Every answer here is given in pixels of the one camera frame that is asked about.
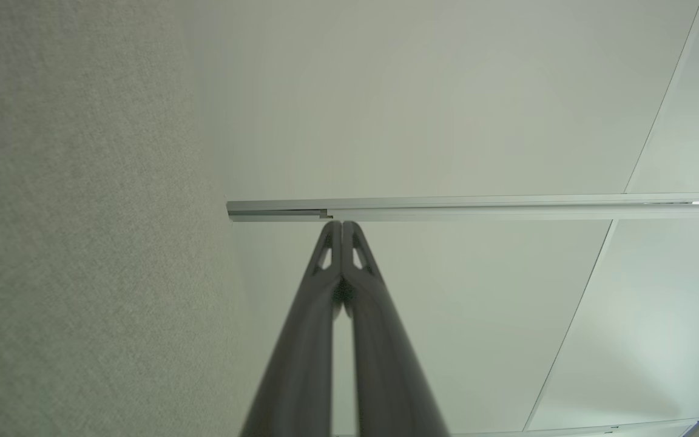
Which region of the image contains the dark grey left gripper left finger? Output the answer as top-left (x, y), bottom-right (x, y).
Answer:
top-left (240, 222), bottom-right (343, 437)

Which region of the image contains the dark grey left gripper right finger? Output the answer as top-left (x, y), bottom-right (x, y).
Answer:
top-left (342, 222), bottom-right (451, 437)

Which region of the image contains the grey aluminium wall post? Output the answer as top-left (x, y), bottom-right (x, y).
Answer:
top-left (226, 192), bottom-right (699, 223)

